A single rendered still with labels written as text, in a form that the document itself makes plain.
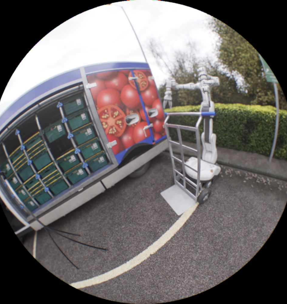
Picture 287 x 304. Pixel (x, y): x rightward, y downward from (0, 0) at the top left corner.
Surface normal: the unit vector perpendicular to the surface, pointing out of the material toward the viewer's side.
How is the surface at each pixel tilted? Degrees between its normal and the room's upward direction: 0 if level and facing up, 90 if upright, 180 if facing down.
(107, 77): 90
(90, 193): 90
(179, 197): 0
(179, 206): 0
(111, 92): 90
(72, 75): 90
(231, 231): 0
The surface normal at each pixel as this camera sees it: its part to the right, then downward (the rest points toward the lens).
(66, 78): 0.60, 0.16
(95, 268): -0.29, -0.87
